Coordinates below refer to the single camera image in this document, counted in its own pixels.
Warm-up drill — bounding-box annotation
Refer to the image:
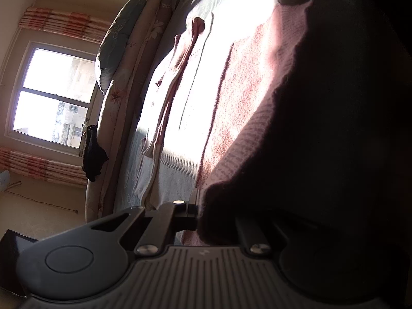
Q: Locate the pink striped curtain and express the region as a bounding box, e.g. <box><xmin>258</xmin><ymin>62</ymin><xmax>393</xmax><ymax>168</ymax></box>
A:
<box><xmin>19</xmin><ymin>6</ymin><xmax>111</xmax><ymax>42</ymax></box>
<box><xmin>0</xmin><ymin>146</ymin><xmax>89</xmax><ymax>186</ymax></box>

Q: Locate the grey-green pillow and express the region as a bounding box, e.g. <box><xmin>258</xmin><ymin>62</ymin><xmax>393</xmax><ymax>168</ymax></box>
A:
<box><xmin>96</xmin><ymin>0</ymin><xmax>152</xmax><ymax>96</ymax></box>

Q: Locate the black garment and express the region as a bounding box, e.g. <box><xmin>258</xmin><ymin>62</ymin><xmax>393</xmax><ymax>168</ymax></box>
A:
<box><xmin>82</xmin><ymin>124</ymin><xmax>109</xmax><ymax>182</ymax></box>

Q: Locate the thin wall cord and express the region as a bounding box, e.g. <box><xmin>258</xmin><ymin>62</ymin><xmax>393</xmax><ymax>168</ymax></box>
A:
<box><xmin>6</xmin><ymin>182</ymin><xmax>78</xmax><ymax>214</ymax></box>

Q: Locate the wall-mounted television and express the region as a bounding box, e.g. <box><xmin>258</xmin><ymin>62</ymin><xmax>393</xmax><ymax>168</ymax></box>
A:
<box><xmin>0</xmin><ymin>228</ymin><xmax>40</xmax><ymax>298</ymax></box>

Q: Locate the folded floral quilt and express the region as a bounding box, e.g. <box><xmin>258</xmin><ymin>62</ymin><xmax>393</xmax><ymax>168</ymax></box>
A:
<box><xmin>84</xmin><ymin>0</ymin><xmax>207</xmax><ymax>222</ymax></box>

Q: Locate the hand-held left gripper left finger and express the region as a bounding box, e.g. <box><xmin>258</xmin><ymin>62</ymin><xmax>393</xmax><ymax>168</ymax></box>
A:
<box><xmin>90</xmin><ymin>189</ymin><xmax>201</xmax><ymax>257</ymax></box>

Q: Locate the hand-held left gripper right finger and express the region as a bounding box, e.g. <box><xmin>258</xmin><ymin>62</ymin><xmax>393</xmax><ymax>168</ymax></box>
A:
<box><xmin>235</xmin><ymin>216</ymin><xmax>291</xmax><ymax>255</ymax></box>

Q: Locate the window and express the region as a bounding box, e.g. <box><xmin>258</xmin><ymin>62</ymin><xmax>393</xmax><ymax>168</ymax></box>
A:
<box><xmin>4</xmin><ymin>41</ymin><xmax>99</xmax><ymax>158</ymax></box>

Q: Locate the pink and white knit sweater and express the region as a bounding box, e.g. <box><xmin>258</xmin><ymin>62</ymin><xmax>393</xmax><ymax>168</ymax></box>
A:
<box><xmin>140</xmin><ymin>0</ymin><xmax>412</xmax><ymax>252</ymax></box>

